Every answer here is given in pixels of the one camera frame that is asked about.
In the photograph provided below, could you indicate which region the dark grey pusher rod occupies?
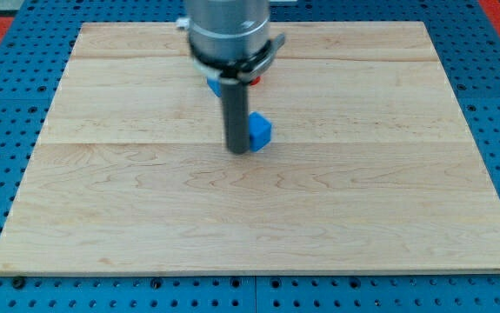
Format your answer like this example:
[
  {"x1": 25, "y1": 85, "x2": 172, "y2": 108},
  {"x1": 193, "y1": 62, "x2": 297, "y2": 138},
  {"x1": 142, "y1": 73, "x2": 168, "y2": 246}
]
[{"x1": 219, "y1": 78, "x2": 250, "y2": 155}]

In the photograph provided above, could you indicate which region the black tool clamp mount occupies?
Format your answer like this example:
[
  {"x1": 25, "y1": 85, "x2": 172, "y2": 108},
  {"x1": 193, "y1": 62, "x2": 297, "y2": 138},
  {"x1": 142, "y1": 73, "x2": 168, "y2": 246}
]
[{"x1": 190, "y1": 33, "x2": 286, "y2": 84}]

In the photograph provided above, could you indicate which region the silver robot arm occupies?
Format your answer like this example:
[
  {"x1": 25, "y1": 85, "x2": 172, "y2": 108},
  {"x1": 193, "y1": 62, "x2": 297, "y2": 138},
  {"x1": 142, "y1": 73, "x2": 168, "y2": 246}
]
[{"x1": 176, "y1": 0, "x2": 285, "y2": 155}]

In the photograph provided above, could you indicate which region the red circle block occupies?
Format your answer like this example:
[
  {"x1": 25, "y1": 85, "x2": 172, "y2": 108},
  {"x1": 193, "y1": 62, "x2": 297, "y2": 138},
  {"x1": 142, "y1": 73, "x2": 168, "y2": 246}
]
[{"x1": 250, "y1": 77, "x2": 261, "y2": 86}]

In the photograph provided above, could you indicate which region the blue block behind rod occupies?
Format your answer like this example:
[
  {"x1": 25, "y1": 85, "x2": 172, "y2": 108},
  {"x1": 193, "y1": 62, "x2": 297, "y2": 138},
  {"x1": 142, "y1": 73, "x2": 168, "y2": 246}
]
[{"x1": 206, "y1": 77, "x2": 222, "y2": 97}]

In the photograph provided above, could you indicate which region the blue cube block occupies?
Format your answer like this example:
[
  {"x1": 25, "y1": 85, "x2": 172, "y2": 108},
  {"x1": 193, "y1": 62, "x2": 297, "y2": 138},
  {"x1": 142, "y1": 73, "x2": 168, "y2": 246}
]
[{"x1": 249, "y1": 112, "x2": 272, "y2": 152}]

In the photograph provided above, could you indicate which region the light wooden board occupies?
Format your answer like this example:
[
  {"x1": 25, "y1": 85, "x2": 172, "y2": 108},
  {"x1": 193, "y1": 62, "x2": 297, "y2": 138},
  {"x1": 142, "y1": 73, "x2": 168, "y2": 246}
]
[{"x1": 0, "y1": 22, "x2": 500, "y2": 276}]

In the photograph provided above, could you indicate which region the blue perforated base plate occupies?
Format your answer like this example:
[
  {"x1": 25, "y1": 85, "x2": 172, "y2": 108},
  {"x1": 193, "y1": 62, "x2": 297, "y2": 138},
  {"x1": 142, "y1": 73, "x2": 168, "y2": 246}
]
[{"x1": 0, "y1": 0, "x2": 500, "y2": 312}]

